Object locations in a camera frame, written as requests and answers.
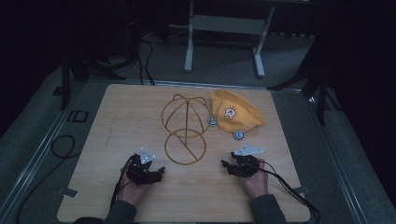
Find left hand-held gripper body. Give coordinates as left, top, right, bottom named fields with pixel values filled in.
left=125, top=147, right=164, bottom=187

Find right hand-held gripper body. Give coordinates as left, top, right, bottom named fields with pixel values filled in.
left=228, top=144, right=265, bottom=178

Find person's left hand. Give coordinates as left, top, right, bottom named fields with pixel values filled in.
left=116, top=170, right=154, bottom=208

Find person's right hand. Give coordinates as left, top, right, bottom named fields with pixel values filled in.
left=241, top=158, right=270, bottom=200

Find yellow cartoon print hat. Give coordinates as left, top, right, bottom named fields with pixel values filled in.
left=207, top=89, right=267, bottom=142

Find grey tape piece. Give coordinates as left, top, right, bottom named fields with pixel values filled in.
left=63, top=187, right=79, bottom=200
left=292, top=185, right=310, bottom=196

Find black tripod stand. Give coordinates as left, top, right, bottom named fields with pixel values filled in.
left=266, top=40, right=342, bottom=126
left=60, top=43, right=127, bottom=112

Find left hand-held gripper cable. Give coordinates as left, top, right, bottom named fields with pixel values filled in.
left=109, top=154, right=138, bottom=210

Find hand-held gripper cable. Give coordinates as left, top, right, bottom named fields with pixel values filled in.
left=109, top=154, right=138, bottom=210
left=252, top=161, right=322, bottom=224

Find right hand-held gripper cable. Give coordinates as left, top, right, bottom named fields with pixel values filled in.
left=252, top=161, right=322, bottom=224

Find golden wire hat stand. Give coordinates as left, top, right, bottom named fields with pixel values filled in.
left=161, top=93, right=208, bottom=166

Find black floor cable loop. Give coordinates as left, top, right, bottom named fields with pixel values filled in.
left=15, top=133, right=78, bottom=224

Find aluminium frame rail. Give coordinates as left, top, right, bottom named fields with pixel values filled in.
left=0, top=81, right=92, bottom=223
left=300, top=88, right=370, bottom=224

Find black hanging cables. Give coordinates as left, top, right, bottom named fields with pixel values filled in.
left=136, top=38, right=156, bottom=87

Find white metal desk frame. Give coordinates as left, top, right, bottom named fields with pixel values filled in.
left=183, top=0, right=276, bottom=78

